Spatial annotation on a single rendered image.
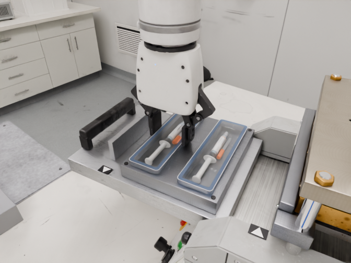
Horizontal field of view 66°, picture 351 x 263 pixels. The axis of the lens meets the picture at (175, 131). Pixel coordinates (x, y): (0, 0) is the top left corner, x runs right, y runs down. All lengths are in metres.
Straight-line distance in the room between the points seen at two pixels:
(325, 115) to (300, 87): 1.72
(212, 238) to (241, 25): 1.90
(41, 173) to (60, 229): 0.22
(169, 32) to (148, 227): 0.45
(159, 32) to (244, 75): 1.89
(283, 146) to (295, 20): 1.51
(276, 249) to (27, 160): 0.75
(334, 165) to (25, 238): 0.62
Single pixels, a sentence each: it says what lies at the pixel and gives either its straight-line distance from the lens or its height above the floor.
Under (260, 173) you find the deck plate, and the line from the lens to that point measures 0.54.
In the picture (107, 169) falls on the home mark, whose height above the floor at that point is 0.97.
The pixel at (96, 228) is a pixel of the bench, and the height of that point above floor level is 0.75.
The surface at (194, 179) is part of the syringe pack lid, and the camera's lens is 0.40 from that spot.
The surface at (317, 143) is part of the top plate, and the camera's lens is 0.32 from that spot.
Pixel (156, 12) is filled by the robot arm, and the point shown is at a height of 1.22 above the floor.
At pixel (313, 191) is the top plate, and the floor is 1.10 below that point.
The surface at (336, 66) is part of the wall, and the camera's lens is 2.00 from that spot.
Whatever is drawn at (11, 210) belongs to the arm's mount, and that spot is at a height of 0.80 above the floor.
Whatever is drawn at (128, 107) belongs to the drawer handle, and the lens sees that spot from 0.58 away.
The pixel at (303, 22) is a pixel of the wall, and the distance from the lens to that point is 1.99.
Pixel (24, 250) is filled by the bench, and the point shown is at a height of 0.75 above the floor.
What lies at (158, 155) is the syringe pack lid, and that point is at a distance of 0.44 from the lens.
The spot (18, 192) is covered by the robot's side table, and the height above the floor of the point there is 0.75.
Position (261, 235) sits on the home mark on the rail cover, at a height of 1.00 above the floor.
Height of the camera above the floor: 1.29
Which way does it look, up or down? 35 degrees down
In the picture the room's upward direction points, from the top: straight up
